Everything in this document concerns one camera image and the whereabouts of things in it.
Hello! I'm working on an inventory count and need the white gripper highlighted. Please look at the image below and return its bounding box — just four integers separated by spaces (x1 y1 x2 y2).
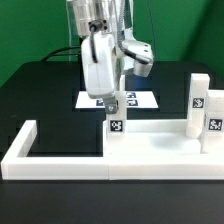
81 31 154 114

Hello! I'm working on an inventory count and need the white desk top tray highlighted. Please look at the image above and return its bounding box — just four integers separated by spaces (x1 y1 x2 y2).
103 119 224 165

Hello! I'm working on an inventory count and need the fiducial marker plate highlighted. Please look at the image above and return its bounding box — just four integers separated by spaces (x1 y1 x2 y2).
75 91 159 109

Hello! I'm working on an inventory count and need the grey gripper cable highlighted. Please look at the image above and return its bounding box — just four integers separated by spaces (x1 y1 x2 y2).
87 0 151 65

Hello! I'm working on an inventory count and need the black cable with connector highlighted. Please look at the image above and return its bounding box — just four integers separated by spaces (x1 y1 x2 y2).
40 45 83 62

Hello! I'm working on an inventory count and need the white U-shaped fence frame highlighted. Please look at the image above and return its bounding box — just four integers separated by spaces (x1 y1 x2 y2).
1 120 224 180

